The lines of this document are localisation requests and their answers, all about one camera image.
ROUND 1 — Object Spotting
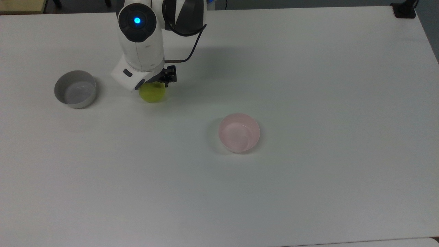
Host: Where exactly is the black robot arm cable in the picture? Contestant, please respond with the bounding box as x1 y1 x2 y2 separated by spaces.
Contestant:
162 0 207 64

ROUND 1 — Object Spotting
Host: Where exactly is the pink bowl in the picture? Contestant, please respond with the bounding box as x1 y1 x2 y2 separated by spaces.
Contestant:
218 113 261 153

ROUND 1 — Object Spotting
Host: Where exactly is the black clamp mount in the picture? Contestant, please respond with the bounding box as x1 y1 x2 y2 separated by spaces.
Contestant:
390 0 419 19

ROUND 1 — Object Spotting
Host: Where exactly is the wooden furniture panel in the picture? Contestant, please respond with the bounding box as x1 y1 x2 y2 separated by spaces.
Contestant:
0 0 47 14

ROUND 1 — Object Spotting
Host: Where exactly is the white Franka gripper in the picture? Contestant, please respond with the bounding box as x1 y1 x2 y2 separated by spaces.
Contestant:
110 54 177 92

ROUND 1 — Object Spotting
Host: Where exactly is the grey bowl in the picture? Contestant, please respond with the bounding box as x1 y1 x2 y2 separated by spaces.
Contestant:
54 70 97 109

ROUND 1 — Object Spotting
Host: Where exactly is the green pear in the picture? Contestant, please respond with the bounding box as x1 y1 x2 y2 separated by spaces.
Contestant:
138 81 167 103

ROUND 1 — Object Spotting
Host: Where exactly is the white adjacent table edge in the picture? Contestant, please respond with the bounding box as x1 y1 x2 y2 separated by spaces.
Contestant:
281 237 439 247

